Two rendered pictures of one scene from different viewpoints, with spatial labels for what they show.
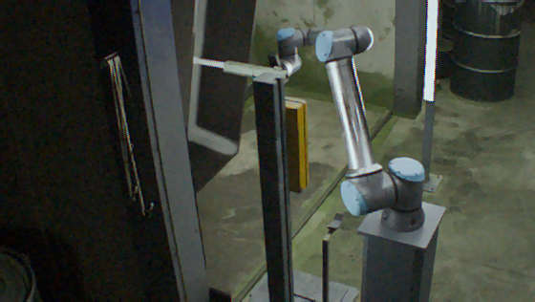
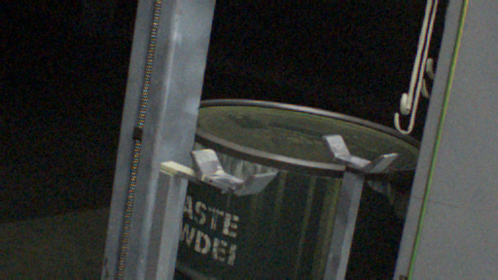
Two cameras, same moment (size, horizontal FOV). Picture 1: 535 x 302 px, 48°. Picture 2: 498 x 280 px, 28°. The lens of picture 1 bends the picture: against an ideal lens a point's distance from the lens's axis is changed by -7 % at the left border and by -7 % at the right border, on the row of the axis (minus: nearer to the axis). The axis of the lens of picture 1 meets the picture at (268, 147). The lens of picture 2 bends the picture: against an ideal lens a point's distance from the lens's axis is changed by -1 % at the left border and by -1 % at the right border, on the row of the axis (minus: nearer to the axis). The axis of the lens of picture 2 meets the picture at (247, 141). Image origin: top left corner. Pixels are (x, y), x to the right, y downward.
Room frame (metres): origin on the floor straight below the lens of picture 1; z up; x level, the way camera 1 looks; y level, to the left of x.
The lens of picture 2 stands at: (1.67, -1.02, 1.33)
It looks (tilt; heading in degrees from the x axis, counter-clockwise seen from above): 13 degrees down; 97
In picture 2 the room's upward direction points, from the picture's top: 9 degrees clockwise
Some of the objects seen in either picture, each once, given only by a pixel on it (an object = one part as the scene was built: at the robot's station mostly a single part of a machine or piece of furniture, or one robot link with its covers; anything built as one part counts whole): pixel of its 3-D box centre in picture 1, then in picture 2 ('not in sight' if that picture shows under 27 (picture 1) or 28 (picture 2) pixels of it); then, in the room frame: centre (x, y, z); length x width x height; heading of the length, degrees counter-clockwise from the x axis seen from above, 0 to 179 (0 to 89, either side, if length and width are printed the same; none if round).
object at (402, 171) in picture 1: (403, 183); not in sight; (2.14, -0.54, 0.83); 0.17 x 0.15 x 0.18; 108
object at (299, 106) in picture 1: (283, 144); not in sight; (1.49, -0.04, 1.42); 0.12 x 0.06 x 0.26; 59
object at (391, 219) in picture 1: (403, 209); not in sight; (2.15, -0.55, 0.69); 0.19 x 0.19 x 0.10
